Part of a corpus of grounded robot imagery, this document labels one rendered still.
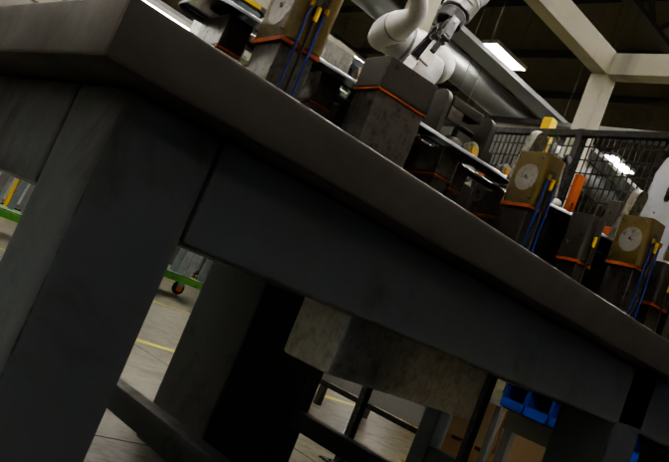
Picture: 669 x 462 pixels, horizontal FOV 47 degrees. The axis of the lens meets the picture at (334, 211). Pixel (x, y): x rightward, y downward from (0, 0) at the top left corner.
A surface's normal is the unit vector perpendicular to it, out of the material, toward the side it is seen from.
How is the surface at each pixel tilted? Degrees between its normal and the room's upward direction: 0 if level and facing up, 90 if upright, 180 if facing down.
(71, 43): 90
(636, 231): 90
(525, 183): 90
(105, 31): 90
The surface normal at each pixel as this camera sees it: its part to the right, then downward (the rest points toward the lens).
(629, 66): -0.66, -0.36
